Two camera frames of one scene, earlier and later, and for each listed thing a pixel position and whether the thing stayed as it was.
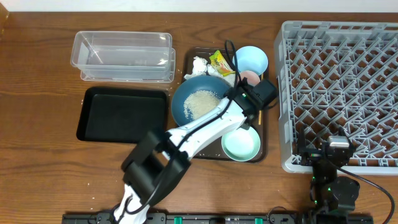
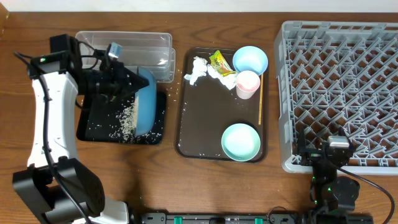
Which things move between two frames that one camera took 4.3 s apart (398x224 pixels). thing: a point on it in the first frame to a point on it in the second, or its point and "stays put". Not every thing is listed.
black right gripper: x=312 y=154 stays put
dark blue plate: x=197 y=95 to x=145 y=104
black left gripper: x=254 y=116 to x=116 y=78
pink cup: x=253 y=78 stays put
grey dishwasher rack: x=337 y=74 stays put
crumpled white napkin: x=229 y=78 stays put
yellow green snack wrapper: x=220 y=63 stays put
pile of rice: x=199 y=102 to x=127 y=130
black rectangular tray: x=122 y=114 stays put
